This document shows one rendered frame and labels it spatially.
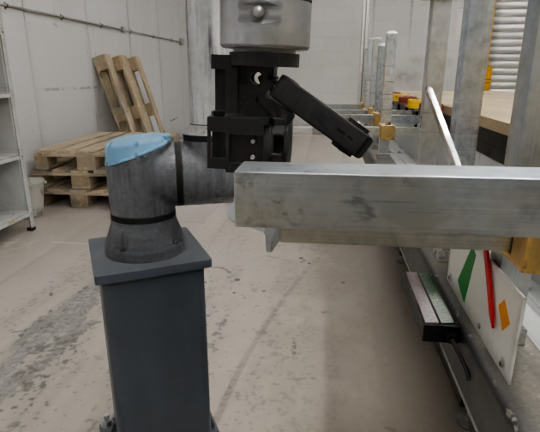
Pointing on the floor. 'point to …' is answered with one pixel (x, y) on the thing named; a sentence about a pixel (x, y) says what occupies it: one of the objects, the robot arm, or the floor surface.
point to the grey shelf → (1, 134)
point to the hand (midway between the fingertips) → (277, 241)
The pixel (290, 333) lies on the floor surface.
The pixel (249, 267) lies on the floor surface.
